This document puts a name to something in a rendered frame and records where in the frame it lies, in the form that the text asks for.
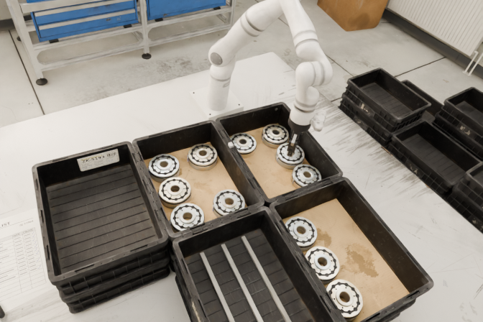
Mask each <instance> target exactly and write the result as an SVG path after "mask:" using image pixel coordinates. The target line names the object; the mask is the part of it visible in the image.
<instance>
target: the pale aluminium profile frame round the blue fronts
mask: <svg viewBox="0 0 483 322"><path fill-rule="evenodd" d="M92 1H101V0H45V1H36V2H32V3H27V1H20V2H18V1H17V0H6V3H7V6H8V8H9V11H10V14H11V17H12V19H13V22H14V26H15V27H16V30H17V34H18V35H19V36H18V37H17V40H18V41H22V44H23V45H24V48H25V50H26V52H27V55H28V57H29V59H30V62H31V64H32V66H33V68H34V71H35V73H36V76H37V80H36V84H37V85H39V86H42V85H44V84H46V83H47V79H46V78H43V75H42V71H46V70H52V69H55V68H61V67H64V66H68V65H73V64H77V63H82V62H86V61H89V60H95V59H99V58H104V57H108V56H111V55H117V54H120V53H124V52H129V51H133V50H138V49H142V48H143V52H144V54H143V55H142V58H143V59H146V60H147V59H150V58H151V57H152V56H151V55H150V54H149V52H150V51H149V47H151V46H155V45H161V44H164V43H167V42H173V41H176V40H182V39H185V38H189V37H195V36H198V35H204V34H208V33H211V32H216V31H220V30H223V29H227V32H229V31H230V29H231V28H232V27H233V26H234V15H235V6H236V0H230V1H228V0H226V6H223V7H219V6H218V7H214V8H210V9H208V10H204V11H197V12H193V13H189V14H183V15H179V16H174V17H168V18H164V19H163V18H159V19H155V20H153V21H149V22H147V17H146V10H147V4H146V0H138V1H137V11H138V12H139V15H138V14H137V15H138V23H137V24H128V25H124V26H123V27H117V28H113V29H107V30H103V31H99V32H92V33H88V34H82V35H78V36H74V37H67V38H63V39H54V40H49V42H42V43H38V44H34V45H33V44H32V41H31V39H30V36H29V32H31V31H35V30H36V29H35V26H34V23H33V21H32V20H28V21H24V18H23V16H22V14H23V13H27V12H35V11H40V10H45V9H53V8H58V7H62V6H70V5H75V4H83V3H88V2H92ZM21 10H22V11H21ZM226 12H228V13H229V18H227V17H226V16H224V15H223V14H222V13H226ZM212 15H216V16H217V17H218V18H219V19H220V20H221V21H222V22H223V24H217V25H214V26H210V27H204V28H201V29H195V30H191V31H188V32H182V33H178V34H172V35H169V36H165V37H159V38H156V39H150V38H149V37H148V33H149V31H150V30H151V29H152V28H153V27H160V26H164V25H167V24H174V23H178V22H184V21H188V20H192V19H198V18H201V17H208V16H212ZM129 32H132V33H133V34H134V36H135V37H136V38H137V39H138V40H139V41H138V42H137V43H133V44H130V45H124V46H120V47H114V48H111V49H107V50H101V51H98V52H92V53H88V54H85V55H79V56H75V57H69V58H66V59H62V60H56V61H52V62H48V63H42V62H40V61H39V60H38V59H37V56H38V54H39V53H40V52H41V51H43V50H49V49H53V48H57V47H63V46H67V45H74V44H77V43H81V42H87V41H91V40H97V39H101V38H105V37H111V36H115V35H122V34H126V33H129Z"/></svg>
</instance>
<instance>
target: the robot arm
mask: <svg viewBox="0 0 483 322"><path fill-rule="evenodd" d="M300 1H301V0H265V1H261V2H259V3H258V4H255V5H253V6H251V7H250V8H249V9H247V10H246V11H245V13H244V14H243V15H242V16H241V17H240V18H239V20H238V21H237V22H236V23H235V25H234V26H233V27H232V28H231V29H230V31H229V32H228V34H227V35H226V36H225V37H224V38H221V39H220V40H219V41H218V42H216V43H215V44H214V45H213V46H212V47H211V49H210V50H209V53H208V59H209V61H210V62H211V64H212V66H211V68H210V74H209V82H208V93H207V102H206V104H207V107H209V109H211V110H214V111H221V110H224V109H225V108H226V105H227V100H228V95H229V86H230V82H231V74H232V72H233V70H234V66H235V62H236V56H237V52H238V51H240V49H242V48H243V47H245V46H246V45H248V44H249V43H250V42H251V41H252V40H254V39H255V38H256V37H258V36H259V35H260V34H261V33H263V32H264V31H265V30H266V29H267V28H268V27H269V26H270V25H271V23H273V22H274V21H275V20H276V19H277V18H278V17H280V16H281V15H282V14H283V13H284V14H285V17H286V20H287V22H288V24H289V27H290V31H291V34H292V37H293V42H294V46H295V51H296V54H297V56H298V57H299V58H302V59H305V60H309V61H310V62H305V63H301V64H299V66H298V67H297V69H296V71H295V78H296V95H295V100H294V103H293V106H292V108H291V112H290V116H289V119H288V125H289V127H290V128H291V131H290V138H289V141H288V142H289V144H288V147H287V156H288V157H293V154H294V152H295V148H296V145H298V143H299V141H300V138H301V137H302V134H303V132H306V131H308V130H309V129H310V127H311V125H312V127H313V129H314V130H315V131H316V132H321V131H322V128H323V125H324V122H325V120H326V111H324V110H320V111H317V112H315V110H316V106H317V103H318V99H319V92H318V90H317V89H316V88H314V87H312V86H324V85H327V84H329V83H330V82H331V79H332V77H333V70H332V67H331V64H330V62H329V61H328V59H327V57H326V56H325V54H324V52H323V51H322V49H321V47H320V45H319V43H318V38H317V34H316V30H315V28H314V26H313V23H312V21H311V20H310V18H309V17H308V15H307V14H306V12H305V11H304V9H303V8H302V6H301V4H300ZM291 137H292V139H291Z"/></svg>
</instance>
